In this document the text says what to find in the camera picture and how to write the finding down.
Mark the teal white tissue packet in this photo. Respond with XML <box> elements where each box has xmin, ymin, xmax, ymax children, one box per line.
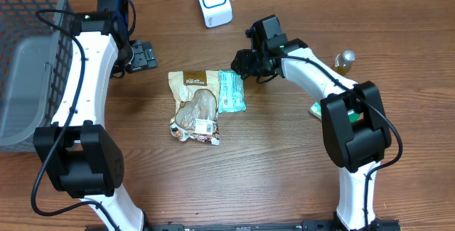
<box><xmin>308</xmin><ymin>102</ymin><xmax>321</xmax><ymax>120</ymax></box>

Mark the yellow liquid bottle silver cap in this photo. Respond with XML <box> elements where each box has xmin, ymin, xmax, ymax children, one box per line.
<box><xmin>332</xmin><ymin>50</ymin><xmax>356</xmax><ymax>76</ymax></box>

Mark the green lid white jar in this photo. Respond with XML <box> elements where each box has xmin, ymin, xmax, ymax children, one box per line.
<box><xmin>348</xmin><ymin>110</ymin><xmax>360</xmax><ymax>123</ymax></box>

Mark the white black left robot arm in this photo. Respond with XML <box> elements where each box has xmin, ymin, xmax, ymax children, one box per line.
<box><xmin>33</xmin><ymin>0</ymin><xmax>157</xmax><ymax>230</ymax></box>

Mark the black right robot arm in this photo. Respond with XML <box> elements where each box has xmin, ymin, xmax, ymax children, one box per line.
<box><xmin>231</xmin><ymin>15</ymin><xmax>398</xmax><ymax>230</ymax></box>

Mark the white barcode scanner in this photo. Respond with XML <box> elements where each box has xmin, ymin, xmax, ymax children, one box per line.
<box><xmin>198</xmin><ymin>0</ymin><xmax>232</xmax><ymax>28</ymax></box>

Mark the grey plastic mesh basket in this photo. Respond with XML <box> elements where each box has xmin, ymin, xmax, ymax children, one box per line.
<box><xmin>1</xmin><ymin>0</ymin><xmax>73</xmax><ymax>152</ymax></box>

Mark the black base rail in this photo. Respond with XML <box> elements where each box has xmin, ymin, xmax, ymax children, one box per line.
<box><xmin>144</xmin><ymin>219</ymin><xmax>402</xmax><ymax>231</ymax></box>

